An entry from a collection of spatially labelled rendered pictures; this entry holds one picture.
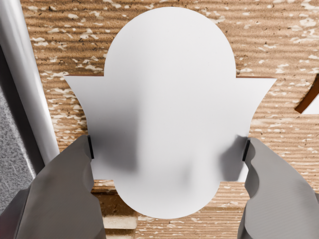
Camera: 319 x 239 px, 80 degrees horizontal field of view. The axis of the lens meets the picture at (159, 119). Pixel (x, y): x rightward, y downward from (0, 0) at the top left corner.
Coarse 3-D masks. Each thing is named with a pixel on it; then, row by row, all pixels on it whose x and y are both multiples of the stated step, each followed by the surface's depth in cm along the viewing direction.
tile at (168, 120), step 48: (144, 48) 10; (192, 48) 10; (96, 96) 11; (144, 96) 11; (192, 96) 11; (240, 96) 11; (96, 144) 13; (144, 144) 12; (192, 144) 12; (240, 144) 12; (144, 192) 14; (192, 192) 14
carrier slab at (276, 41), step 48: (48, 0) 12; (96, 0) 12; (144, 0) 12; (192, 0) 12; (240, 0) 12; (288, 0) 12; (48, 48) 13; (96, 48) 13; (240, 48) 13; (288, 48) 13; (48, 96) 15; (288, 96) 15; (288, 144) 16; (96, 192) 19; (240, 192) 19
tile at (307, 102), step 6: (318, 78) 14; (318, 84) 14; (312, 90) 14; (318, 90) 14; (306, 96) 14; (312, 96) 14; (318, 96) 14; (300, 102) 15; (306, 102) 14; (312, 102) 14; (318, 102) 14; (300, 108) 14; (306, 108) 14; (312, 108) 14; (318, 108) 14
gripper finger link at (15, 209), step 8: (24, 192) 8; (16, 200) 7; (24, 200) 7; (8, 208) 7; (16, 208) 7; (24, 208) 7; (0, 216) 7; (8, 216) 7; (16, 216) 7; (0, 224) 6; (8, 224) 6; (16, 224) 6; (0, 232) 6; (8, 232) 6; (16, 232) 6
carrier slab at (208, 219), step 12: (144, 216) 21; (192, 216) 20; (204, 216) 20; (216, 216) 20; (228, 216) 20; (240, 216) 20; (144, 228) 21; (156, 228) 21; (168, 228) 21; (180, 228) 21; (192, 228) 21; (204, 228) 21; (216, 228) 21; (228, 228) 21
